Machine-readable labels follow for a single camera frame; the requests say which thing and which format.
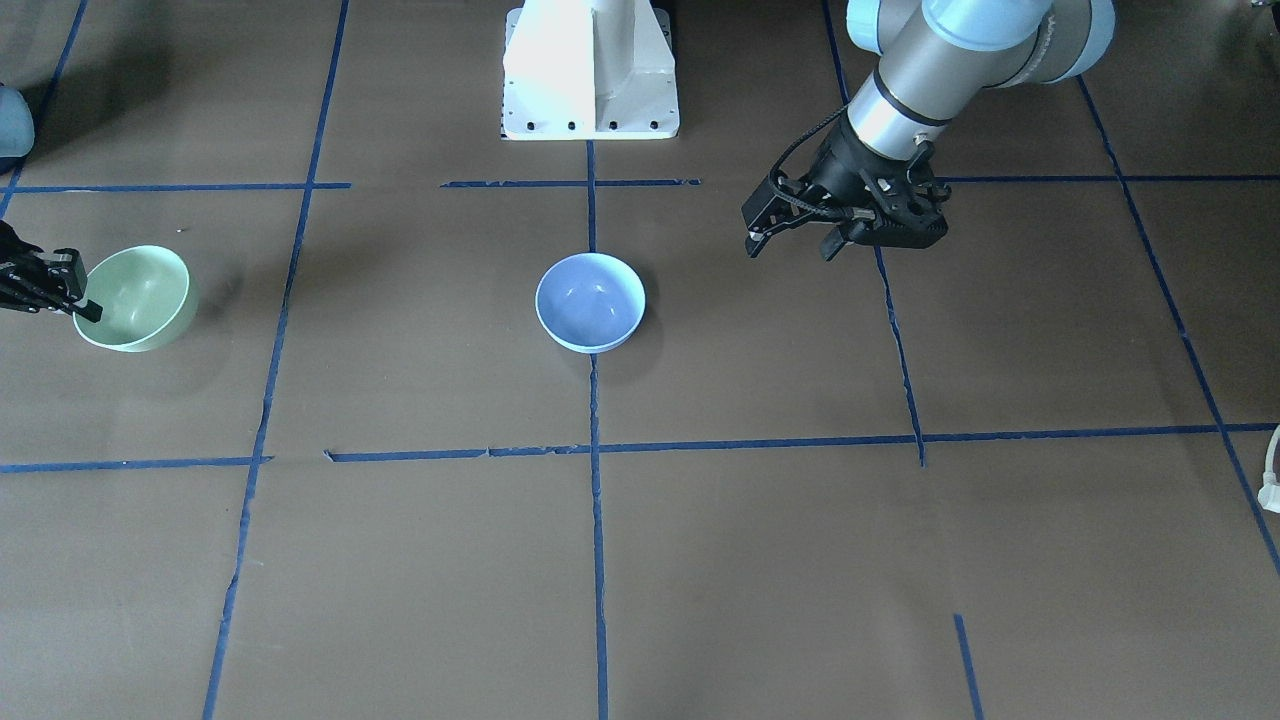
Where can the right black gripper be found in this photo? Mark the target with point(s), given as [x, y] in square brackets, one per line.
[27, 281]

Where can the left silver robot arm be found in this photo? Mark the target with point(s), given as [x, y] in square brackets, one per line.
[934, 57]

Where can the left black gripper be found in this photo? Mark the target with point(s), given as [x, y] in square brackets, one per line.
[838, 160]

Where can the blue bowl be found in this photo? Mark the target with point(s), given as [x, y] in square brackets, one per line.
[590, 302]

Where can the green bowl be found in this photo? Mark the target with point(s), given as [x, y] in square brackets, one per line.
[148, 298]

